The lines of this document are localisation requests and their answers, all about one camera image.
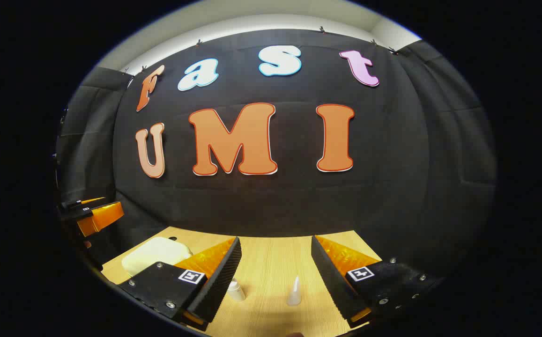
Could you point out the white pump bottle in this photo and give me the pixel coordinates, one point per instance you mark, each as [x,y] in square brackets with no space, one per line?
[236,291]

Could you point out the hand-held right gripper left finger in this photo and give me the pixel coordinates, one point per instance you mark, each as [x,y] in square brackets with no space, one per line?
[219,281]

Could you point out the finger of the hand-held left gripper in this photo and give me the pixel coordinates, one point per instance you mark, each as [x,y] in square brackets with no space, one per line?
[76,203]
[100,217]

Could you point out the black backdrop cloth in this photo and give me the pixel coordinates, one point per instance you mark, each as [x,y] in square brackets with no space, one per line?
[289,201]

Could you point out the white tube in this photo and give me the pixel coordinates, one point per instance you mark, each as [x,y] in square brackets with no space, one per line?
[294,292]

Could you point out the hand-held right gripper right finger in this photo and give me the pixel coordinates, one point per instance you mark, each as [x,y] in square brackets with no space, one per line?
[334,281]

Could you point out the cream suitcase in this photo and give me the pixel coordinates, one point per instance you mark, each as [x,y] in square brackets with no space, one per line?
[153,252]

